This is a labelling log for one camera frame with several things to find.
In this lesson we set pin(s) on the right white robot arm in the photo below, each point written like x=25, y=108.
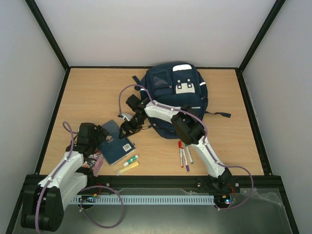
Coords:
x=189, y=129

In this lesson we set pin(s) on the green glue stick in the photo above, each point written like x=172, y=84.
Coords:
x=131, y=160

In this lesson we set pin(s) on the green marker pen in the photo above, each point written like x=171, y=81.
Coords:
x=189, y=154

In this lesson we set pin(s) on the light blue cable duct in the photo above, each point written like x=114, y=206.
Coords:
x=145, y=200

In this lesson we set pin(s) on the pink illustrated book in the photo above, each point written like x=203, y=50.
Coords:
x=94, y=162

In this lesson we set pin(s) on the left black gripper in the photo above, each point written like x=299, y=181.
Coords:
x=101, y=135

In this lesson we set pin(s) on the black aluminium frame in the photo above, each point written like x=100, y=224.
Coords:
x=268, y=180

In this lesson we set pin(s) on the dark blue book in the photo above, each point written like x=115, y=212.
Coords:
x=115, y=149

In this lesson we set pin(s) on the red marker pen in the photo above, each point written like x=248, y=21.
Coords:
x=180, y=152

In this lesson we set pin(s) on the yellow highlighter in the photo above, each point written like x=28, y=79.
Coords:
x=128, y=167

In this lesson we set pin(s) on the navy blue student backpack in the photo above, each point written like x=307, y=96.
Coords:
x=175, y=84

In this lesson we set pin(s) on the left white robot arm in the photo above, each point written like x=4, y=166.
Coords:
x=44, y=204

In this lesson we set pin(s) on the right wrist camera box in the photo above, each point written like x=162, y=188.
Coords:
x=125, y=116

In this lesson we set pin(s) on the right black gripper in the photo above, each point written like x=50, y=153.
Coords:
x=132, y=124

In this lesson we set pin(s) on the purple marker pen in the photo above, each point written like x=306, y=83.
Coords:
x=186, y=165

